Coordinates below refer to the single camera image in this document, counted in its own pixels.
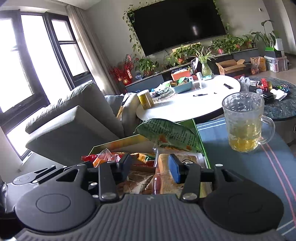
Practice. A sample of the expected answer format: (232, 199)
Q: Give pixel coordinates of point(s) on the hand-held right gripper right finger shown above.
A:
(175, 169)

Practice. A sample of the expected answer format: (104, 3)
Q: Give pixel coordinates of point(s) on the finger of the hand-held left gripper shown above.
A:
(27, 179)

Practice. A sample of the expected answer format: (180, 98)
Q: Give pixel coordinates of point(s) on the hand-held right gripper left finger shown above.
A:
(124, 166)

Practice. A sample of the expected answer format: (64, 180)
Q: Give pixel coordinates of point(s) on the bread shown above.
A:
(163, 171)

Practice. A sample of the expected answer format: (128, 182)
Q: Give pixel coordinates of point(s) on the clear red snack packet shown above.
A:
(107, 157)

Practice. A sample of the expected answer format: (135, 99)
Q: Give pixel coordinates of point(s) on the brown printed snack packet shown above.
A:
(136, 183)

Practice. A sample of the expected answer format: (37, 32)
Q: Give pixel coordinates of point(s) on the red orange snack bag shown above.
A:
(143, 158)

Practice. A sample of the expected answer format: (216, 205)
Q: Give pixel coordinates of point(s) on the green cardboard box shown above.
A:
(120, 142)

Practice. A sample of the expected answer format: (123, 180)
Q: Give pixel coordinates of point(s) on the green snack packet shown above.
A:
(171, 134)

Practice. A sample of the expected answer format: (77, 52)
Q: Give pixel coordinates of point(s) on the cream cushion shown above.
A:
(129, 111)

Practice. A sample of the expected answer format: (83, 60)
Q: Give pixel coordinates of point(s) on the white round table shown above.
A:
(185, 106)

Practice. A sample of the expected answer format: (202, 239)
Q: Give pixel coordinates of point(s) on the grey sofa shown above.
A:
(69, 129)

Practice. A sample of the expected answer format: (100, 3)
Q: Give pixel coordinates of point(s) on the gold can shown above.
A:
(145, 100)

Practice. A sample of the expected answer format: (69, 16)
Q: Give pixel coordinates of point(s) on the pile of snack wrappers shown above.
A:
(163, 92)

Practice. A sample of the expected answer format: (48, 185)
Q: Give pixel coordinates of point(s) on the black pen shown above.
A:
(200, 95)

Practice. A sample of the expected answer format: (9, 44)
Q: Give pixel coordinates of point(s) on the blue plastic basket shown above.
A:
(182, 87)

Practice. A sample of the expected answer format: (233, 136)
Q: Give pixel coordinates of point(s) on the glass mug with yellow drink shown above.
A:
(245, 120)

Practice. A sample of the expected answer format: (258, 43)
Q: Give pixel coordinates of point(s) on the grey television console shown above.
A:
(148, 82)

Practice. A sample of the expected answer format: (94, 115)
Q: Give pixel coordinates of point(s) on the orange box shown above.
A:
(180, 75)

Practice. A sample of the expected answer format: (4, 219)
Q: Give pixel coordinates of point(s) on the red berry decoration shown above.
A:
(122, 69)

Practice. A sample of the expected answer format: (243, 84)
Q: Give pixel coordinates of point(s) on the black marker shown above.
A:
(228, 86)

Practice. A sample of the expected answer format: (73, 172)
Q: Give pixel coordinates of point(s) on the potted green plant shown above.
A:
(225, 44)
(145, 66)
(248, 41)
(182, 52)

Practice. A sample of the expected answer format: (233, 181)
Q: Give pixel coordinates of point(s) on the spider plant in glass vase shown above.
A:
(206, 69)

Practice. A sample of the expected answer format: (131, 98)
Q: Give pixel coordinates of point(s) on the clear plastic bag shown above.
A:
(244, 83)

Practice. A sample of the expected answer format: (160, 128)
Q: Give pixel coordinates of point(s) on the open cardboard box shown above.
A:
(230, 68)

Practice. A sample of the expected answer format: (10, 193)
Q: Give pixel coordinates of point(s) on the beige curtain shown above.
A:
(92, 51)

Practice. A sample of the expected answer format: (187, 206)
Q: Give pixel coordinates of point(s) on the dark framed window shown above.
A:
(18, 58)

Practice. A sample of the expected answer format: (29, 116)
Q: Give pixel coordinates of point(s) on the dark marble round table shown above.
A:
(282, 109)

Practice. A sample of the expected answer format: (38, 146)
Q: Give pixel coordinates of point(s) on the red box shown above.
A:
(266, 85)

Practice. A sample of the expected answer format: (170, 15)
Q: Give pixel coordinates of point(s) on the white packet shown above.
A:
(278, 93)

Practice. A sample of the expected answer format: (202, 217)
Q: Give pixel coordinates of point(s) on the orange shopping bag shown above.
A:
(260, 64)

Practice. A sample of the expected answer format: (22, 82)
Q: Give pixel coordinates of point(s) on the trailing vine plant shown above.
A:
(132, 27)

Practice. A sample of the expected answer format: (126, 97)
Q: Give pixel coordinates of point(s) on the clear storage bin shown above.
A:
(277, 63)

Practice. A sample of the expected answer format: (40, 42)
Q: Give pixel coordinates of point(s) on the black box with green top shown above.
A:
(272, 52)

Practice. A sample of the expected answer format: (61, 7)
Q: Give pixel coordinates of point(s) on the tall plant in white pot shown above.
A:
(278, 44)

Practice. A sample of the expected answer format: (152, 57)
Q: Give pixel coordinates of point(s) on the wall television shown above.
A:
(178, 25)

